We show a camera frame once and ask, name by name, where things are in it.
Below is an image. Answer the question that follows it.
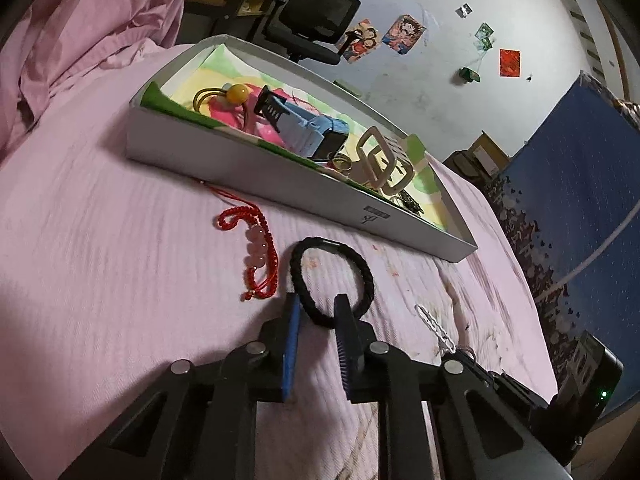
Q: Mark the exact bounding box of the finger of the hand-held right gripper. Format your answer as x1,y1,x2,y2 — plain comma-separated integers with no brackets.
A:
467,352,551,423

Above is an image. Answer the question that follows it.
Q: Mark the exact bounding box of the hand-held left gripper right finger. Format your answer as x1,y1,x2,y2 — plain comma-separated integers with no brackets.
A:
332,294,573,480

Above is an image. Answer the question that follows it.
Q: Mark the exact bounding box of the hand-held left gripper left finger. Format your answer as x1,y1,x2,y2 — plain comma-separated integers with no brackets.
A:
57,294,303,480

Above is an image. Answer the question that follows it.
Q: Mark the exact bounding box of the white chain bracelet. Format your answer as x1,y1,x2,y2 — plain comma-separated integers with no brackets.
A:
414,304,476,356

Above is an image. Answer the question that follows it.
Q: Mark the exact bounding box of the black braided hair tie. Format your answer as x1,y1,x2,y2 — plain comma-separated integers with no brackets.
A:
290,236,376,329

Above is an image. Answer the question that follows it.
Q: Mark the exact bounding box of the white hair claw clip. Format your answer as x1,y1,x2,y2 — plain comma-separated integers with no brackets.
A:
350,127,431,199

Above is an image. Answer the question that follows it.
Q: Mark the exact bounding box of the grey cardboard box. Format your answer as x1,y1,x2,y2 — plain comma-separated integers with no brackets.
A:
125,34,478,263

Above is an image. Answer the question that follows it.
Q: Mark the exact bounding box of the blue smartwatch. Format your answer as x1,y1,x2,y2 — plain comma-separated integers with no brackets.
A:
254,87,349,162

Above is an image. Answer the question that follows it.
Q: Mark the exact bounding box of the amber bead hair tie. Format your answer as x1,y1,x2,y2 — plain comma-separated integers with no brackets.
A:
191,82,251,112

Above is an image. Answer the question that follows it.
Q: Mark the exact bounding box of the blue fabric wardrobe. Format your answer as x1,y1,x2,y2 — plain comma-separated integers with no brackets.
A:
482,71,640,418

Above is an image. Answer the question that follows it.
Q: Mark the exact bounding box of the dark storage bag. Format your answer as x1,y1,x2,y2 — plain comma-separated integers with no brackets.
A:
442,149,496,181

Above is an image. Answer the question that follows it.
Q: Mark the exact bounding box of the brown cardboard carton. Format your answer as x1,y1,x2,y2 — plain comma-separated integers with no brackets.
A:
470,132,511,177

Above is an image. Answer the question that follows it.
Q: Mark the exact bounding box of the grey bag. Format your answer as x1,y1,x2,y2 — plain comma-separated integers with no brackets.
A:
614,99,640,128

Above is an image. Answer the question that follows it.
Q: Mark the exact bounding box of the colourful paper lining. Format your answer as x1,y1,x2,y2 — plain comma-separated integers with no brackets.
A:
141,42,458,241

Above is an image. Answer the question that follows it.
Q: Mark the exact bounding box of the cartoon couple poster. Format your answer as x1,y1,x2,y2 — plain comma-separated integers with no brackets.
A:
337,20,383,62

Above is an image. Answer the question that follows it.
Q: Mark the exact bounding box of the cartoon boy poster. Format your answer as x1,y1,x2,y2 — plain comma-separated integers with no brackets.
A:
382,14,427,55

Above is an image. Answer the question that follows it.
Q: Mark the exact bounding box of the red diamond paper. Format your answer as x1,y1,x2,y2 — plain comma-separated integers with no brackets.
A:
499,48,522,78

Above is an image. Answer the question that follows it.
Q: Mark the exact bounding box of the black office chair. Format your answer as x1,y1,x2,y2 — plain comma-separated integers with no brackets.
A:
262,0,362,66

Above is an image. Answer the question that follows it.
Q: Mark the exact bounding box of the pink curtain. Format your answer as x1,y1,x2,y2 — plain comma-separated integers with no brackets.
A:
0,0,221,161

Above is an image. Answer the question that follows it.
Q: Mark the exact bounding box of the red cord bead bracelet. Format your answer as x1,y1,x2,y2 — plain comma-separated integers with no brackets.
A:
202,182,280,302

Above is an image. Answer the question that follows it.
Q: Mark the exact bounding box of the dark metal chain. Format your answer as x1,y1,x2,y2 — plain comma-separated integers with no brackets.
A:
387,192,426,216

